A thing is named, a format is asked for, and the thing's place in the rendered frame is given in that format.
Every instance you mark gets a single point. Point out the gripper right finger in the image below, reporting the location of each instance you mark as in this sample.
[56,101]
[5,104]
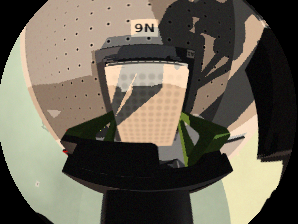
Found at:
[211,137]

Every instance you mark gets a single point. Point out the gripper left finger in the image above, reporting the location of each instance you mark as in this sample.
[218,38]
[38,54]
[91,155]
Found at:
[89,129]

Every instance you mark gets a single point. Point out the beige well plate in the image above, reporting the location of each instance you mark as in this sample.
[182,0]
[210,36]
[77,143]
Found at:
[147,98]

